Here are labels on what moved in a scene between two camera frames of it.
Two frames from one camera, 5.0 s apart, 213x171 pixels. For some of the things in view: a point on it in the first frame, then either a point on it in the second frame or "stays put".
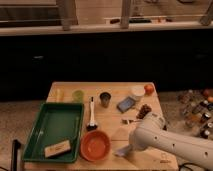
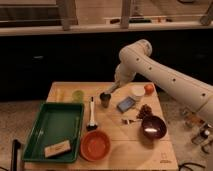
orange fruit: (149, 89) stays put
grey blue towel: (123, 151) -> (114, 86)
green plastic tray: (56, 133) stays put
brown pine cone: (144, 109) stays put
